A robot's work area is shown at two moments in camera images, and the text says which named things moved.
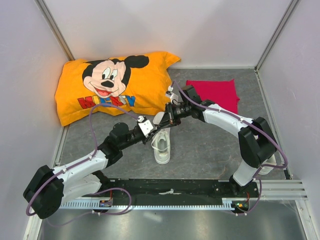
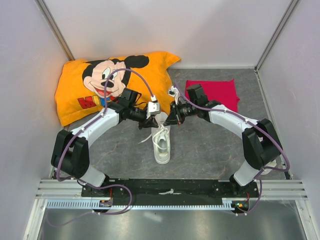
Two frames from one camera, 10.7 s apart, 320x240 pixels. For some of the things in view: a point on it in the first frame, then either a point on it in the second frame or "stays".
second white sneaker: x=265 y=170 stays
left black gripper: x=144 y=140 to x=147 y=123
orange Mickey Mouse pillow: x=138 y=83 stays
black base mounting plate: x=147 y=189 stays
